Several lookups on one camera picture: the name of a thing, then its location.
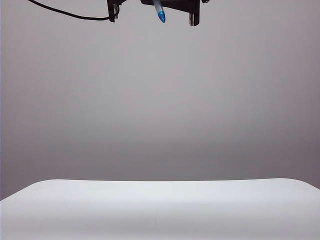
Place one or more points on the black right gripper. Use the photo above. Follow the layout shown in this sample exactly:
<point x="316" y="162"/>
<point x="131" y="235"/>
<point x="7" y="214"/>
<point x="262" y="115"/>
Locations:
<point x="180" y="5"/>

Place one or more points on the clear blue ballpoint pen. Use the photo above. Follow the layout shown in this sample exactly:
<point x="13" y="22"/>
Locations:
<point x="160" y="14"/>

